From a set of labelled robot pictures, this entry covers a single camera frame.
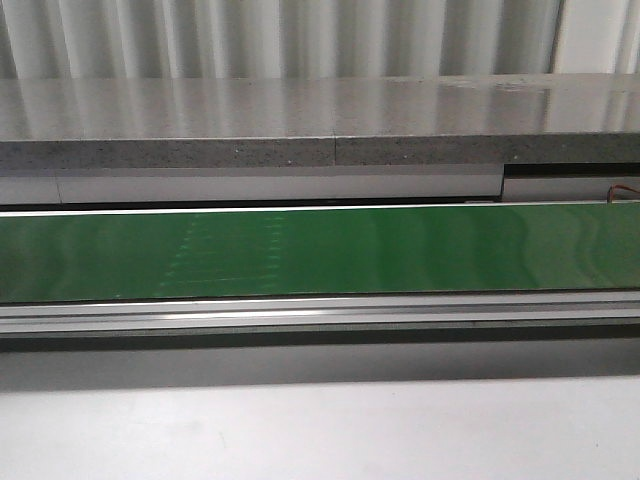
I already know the green conveyor belt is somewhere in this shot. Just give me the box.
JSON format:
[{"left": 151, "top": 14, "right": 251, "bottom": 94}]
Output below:
[{"left": 1, "top": 203, "right": 639, "bottom": 392}]

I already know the grey stone counter ledge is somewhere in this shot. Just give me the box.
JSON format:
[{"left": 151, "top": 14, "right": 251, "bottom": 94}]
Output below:
[{"left": 0, "top": 72, "right": 640, "bottom": 206}]

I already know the orange wire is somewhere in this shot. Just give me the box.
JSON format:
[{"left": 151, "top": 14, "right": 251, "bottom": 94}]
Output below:
[{"left": 604, "top": 183, "right": 640, "bottom": 204}]

